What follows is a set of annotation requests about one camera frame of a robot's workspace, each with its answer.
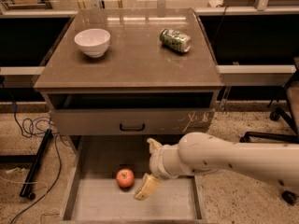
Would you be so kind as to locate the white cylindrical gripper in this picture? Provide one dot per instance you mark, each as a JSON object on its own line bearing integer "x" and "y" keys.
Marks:
{"x": 154, "y": 162}

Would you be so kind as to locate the red apple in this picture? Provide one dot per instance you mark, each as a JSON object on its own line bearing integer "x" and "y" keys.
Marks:
{"x": 125, "y": 178}

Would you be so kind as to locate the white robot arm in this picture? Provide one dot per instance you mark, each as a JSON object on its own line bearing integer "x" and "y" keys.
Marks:
{"x": 199, "y": 153}

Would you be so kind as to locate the open middle drawer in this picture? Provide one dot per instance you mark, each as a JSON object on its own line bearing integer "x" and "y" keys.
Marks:
{"x": 94, "y": 197}

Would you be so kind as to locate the grey drawer cabinet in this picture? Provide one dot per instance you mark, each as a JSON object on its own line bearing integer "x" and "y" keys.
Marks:
{"x": 137, "y": 71}

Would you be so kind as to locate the green soda can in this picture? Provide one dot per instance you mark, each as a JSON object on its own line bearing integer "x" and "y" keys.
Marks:
{"x": 175, "y": 40}

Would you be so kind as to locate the black metal floor bar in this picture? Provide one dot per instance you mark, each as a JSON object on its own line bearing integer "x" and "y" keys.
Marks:
{"x": 26, "y": 190}

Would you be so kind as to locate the white ceramic bowl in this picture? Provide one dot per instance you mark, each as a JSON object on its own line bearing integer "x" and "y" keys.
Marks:
{"x": 93, "y": 42}

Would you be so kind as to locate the top drawer with black handle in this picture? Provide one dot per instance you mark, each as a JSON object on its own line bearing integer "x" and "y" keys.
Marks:
{"x": 131, "y": 121}

